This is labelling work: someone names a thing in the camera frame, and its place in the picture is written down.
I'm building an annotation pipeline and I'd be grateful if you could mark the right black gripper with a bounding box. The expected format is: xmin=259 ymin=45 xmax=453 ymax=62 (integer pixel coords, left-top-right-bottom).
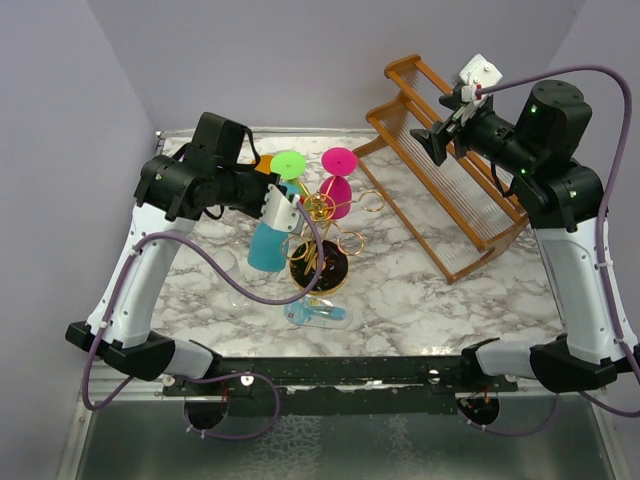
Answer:
xmin=411 ymin=92 xmax=541 ymax=177

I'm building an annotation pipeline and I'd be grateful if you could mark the green plastic wine glass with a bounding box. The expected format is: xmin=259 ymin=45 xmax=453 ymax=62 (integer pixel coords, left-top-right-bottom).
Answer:
xmin=270 ymin=151 xmax=308 ymax=198

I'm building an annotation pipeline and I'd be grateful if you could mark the blue plastic wine glass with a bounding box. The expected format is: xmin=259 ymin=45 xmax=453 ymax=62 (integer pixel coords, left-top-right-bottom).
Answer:
xmin=247 ymin=189 xmax=289 ymax=273

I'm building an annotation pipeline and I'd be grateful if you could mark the pink plastic wine glass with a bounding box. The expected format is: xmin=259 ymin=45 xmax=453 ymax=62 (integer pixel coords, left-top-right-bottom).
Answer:
xmin=320 ymin=147 xmax=358 ymax=220

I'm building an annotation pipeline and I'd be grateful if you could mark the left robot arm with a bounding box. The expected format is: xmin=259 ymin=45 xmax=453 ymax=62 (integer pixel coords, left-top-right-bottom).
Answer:
xmin=65 ymin=112 xmax=277 ymax=395

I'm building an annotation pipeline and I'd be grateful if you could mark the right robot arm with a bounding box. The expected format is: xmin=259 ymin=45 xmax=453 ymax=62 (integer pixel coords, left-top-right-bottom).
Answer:
xmin=410 ymin=79 xmax=639 ymax=393

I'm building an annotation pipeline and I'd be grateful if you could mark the orange plastic wine glass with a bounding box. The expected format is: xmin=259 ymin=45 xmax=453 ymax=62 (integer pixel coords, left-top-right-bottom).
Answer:
xmin=253 ymin=155 xmax=274 ymax=175

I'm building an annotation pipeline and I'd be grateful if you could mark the wooden dish rack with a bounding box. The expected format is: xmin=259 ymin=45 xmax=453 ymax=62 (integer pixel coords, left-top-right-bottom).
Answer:
xmin=349 ymin=53 xmax=529 ymax=285

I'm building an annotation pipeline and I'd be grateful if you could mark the clear champagne flute front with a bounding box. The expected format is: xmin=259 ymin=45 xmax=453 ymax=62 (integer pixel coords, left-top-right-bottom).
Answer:
xmin=213 ymin=249 xmax=255 ymax=311

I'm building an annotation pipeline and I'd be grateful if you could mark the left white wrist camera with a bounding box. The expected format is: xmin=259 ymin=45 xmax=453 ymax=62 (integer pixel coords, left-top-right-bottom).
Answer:
xmin=259 ymin=184 xmax=304 ymax=234

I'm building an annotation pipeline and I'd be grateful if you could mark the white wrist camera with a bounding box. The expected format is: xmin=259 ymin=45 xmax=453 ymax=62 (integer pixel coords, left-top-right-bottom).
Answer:
xmin=259 ymin=184 xmax=304 ymax=234
xmin=454 ymin=53 xmax=503 ymax=103

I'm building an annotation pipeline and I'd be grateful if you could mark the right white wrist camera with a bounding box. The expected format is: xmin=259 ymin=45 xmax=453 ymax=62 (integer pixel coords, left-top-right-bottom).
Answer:
xmin=454 ymin=53 xmax=503 ymax=103

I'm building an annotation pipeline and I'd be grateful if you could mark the gold wire wine glass rack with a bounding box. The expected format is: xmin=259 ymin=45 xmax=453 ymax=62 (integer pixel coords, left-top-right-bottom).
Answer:
xmin=281 ymin=189 xmax=385 ymax=297

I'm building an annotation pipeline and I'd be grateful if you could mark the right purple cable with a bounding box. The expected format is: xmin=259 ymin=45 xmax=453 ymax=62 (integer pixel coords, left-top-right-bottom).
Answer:
xmin=475 ymin=63 xmax=640 ymax=419

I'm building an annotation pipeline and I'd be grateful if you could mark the black mounting base rail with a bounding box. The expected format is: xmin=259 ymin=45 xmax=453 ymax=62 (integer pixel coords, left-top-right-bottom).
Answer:
xmin=163 ymin=355 xmax=517 ymax=417

